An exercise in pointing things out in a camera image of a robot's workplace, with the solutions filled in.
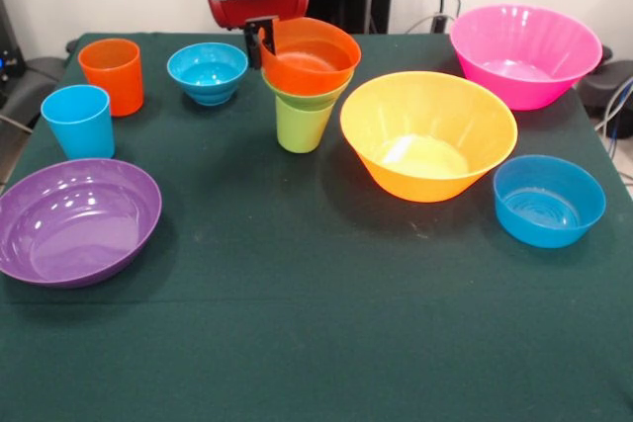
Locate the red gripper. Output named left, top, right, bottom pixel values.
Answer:
left=205, top=0, right=311, bottom=69

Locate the light blue stepped bowl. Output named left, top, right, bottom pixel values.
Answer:
left=166, top=42, right=249, bottom=107

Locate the green plastic cup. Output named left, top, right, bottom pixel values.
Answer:
left=275, top=95, right=333, bottom=154

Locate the large yellow-orange bowl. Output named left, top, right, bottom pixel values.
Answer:
left=339, top=70, right=519, bottom=204

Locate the blue plastic cup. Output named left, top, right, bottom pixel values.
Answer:
left=40, top=84, right=117, bottom=161

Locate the blue round bowl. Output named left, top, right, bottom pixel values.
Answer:
left=493, top=154, right=607, bottom=249

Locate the green stepped bowl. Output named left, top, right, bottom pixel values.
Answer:
left=261, top=68, right=356, bottom=113

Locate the black computer case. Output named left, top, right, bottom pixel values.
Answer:
left=0, top=0, right=27, bottom=108

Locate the dark green tablecloth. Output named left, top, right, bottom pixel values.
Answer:
left=0, top=32, right=633, bottom=422

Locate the grey cable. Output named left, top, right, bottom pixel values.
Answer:
left=592, top=73, right=633, bottom=146

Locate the orange plastic cup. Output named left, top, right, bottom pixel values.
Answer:
left=77, top=38, right=145, bottom=119

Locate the large pink bowl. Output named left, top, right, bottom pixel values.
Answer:
left=448, top=3, right=604, bottom=112

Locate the orange round bowl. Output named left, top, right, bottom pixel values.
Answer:
left=258, top=17, right=363, bottom=97

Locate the large purple bowl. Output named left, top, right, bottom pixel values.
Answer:
left=0, top=157, right=163, bottom=290

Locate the black equipment base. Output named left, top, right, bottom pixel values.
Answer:
left=576, top=43, right=633, bottom=120

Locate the white cable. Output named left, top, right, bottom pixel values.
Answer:
left=403, top=13, right=454, bottom=34

